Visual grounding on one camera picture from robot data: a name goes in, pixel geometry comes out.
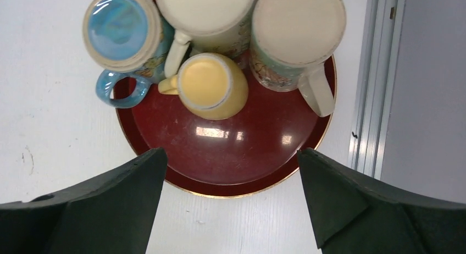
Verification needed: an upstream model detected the blue mug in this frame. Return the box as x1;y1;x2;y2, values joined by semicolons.
82;0;174;108

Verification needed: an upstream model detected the cream green mug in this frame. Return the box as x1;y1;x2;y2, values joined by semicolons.
249;0;347;117

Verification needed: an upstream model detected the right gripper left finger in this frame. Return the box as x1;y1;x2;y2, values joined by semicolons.
1;148;168;253

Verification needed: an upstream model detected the red round tray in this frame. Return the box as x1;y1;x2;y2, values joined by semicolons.
116;69;331;198

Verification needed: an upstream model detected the right aluminium frame post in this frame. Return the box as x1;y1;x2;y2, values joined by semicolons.
348;0;406;180

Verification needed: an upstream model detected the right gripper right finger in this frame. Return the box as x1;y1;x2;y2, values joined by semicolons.
297;148;465;253

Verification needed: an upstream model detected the yellow mug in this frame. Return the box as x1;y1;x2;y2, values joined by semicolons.
158;53;249;120

